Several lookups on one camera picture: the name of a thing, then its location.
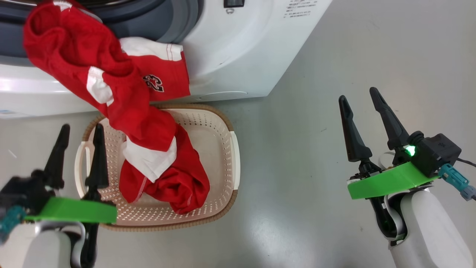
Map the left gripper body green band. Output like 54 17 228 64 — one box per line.
24 197 118 268

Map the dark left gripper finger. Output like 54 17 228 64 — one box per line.
85 124 110 201
43 124 71 189

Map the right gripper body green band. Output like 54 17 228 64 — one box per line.
347 162 439 242

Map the red and white jersey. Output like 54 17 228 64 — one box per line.
23 0 210 214

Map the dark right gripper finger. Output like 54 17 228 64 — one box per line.
338 95 373 162
369 87 409 151

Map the teal right cable connector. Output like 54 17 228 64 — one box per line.
439 164 476 201

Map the teal cable connector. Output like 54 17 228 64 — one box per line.
0 205 26 242
439 164 476 201

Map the white front-load washing machine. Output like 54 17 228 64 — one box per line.
0 0 333 119

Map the teal left cable connector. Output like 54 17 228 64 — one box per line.
0 205 26 242

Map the cream perforated basket brown rim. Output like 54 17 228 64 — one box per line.
74 104 240 232

